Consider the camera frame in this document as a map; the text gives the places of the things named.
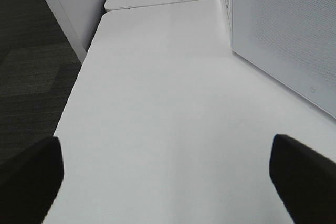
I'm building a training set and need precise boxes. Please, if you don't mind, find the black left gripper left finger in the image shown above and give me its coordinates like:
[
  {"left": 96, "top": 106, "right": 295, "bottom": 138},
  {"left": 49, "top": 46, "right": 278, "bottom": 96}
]
[{"left": 1, "top": 136, "right": 65, "bottom": 223}]

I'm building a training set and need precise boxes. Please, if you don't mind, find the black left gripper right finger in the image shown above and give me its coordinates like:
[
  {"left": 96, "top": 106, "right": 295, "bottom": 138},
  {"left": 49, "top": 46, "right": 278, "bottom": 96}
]
[{"left": 269, "top": 134, "right": 335, "bottom": 223}]

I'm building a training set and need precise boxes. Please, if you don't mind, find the white microwave door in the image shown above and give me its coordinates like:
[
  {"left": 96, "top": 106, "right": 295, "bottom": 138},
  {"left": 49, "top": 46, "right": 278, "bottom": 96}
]
[{"left": 232, "top": 0, "right": 335, "bottom": 116}]

